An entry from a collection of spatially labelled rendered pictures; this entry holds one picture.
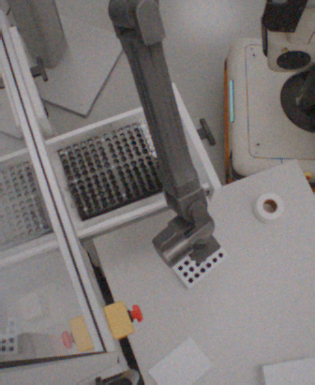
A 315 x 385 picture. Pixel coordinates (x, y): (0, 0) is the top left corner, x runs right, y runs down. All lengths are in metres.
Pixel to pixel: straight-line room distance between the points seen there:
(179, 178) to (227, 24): 1.66
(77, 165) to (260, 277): 0.52
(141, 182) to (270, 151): 0.81
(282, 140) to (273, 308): 0.84
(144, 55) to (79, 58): 1.53
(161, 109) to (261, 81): 1.19
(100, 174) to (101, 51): 1.27
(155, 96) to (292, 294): 0.65
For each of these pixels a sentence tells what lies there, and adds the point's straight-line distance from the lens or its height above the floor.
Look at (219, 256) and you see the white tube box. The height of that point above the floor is 0.76.
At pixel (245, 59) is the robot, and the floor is 0.28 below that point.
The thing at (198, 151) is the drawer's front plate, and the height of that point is 0.93.
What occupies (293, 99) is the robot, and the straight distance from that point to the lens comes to 1.99.
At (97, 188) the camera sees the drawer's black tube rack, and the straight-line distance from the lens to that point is 1.12.
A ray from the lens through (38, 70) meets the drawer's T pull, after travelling 1.27.
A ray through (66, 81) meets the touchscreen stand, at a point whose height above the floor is 0.04.
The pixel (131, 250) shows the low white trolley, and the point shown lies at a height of 0.76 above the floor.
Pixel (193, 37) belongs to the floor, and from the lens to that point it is 2.42.
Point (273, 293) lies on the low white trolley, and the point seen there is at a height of 0.76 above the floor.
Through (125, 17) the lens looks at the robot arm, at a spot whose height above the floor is 1.34.
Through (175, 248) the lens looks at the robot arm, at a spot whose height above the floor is 1.01.
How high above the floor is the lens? 1.95
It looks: 70 degrees down
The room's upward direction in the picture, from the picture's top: straight up
